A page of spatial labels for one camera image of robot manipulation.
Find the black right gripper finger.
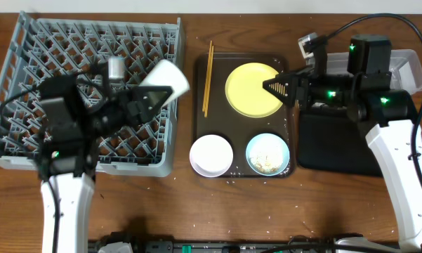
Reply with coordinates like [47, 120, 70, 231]
[277, 66, 314, 79]
[263, 79, 291, 105]

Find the grey dish rack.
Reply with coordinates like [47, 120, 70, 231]
[0, 13, 185, 177]

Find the clear plastic bin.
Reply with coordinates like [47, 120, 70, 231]
[326, 46, 422, 95]

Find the pink bowl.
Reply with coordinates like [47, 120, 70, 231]
[189, 134, 234, 178]

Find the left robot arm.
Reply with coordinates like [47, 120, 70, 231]
[35, 74, 180, 252]

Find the wooden chopstick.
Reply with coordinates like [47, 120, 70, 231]
[202, 40, 213, 112]
[204, 46, 214, 118]

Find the light blue bowl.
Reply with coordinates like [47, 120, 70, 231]
[245, 133, 291, 176]

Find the dark brown serving tray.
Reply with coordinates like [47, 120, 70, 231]
[192, 53, 296, 178]

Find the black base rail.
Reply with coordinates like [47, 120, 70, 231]
[87, 231, 408, 253]

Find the white cup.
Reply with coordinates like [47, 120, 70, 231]
[140, 60, 190, 106]

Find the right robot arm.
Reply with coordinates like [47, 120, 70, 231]
[264, 68, 422, 252]

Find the yellow plate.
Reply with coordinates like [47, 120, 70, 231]
[225, 63, 282, 118]

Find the black tray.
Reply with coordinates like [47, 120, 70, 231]
[297, 108, 382, 177]

